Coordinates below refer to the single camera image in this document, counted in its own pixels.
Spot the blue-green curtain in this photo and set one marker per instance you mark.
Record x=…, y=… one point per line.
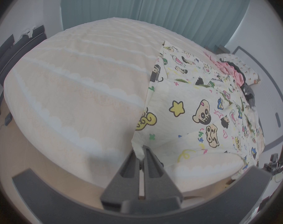
x=155, y=8

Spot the black garment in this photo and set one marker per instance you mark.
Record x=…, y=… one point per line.
x=233, y=65

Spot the pink garment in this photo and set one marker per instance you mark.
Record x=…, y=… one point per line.
x=237, y=77

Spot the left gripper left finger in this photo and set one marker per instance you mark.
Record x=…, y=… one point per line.
x=128, y=183

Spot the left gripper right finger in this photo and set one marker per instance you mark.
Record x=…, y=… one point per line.
x=155, y=183

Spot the bed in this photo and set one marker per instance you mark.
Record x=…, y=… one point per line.
x=73, y=78

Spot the white printed pyjama top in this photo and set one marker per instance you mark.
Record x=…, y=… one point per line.
x=190, y=125

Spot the white printed pillow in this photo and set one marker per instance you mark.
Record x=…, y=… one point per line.
x=248, y=71

